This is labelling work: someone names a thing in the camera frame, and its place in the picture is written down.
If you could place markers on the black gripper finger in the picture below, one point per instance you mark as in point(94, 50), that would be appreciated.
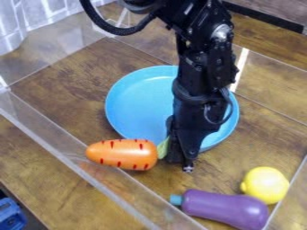
point(190, 145)
point(174, 156)

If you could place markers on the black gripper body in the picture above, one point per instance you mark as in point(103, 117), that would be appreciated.
point(198, 114)

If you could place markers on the orange toy carrot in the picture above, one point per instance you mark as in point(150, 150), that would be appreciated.
point(130, 154)

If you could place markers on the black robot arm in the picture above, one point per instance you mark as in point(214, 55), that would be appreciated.
point(203, 30)

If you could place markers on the blue round tray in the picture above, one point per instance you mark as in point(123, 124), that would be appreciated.
point(139, 102)

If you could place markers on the yellow toy lemon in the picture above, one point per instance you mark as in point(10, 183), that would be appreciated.
point(266, 184)

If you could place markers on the purple toy eggplant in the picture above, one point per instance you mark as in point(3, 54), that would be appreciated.
point(241, 211)

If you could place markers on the dark baseboard strip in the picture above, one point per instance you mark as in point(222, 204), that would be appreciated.
point(285, 13)

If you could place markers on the blue plastic object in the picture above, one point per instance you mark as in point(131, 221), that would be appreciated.
point(12, 218)

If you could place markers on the white grid curtain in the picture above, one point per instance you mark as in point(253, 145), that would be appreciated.
point(23, 16)

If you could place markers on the clear acrylic enclosure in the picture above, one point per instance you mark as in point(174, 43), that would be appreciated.
point(55, 79)

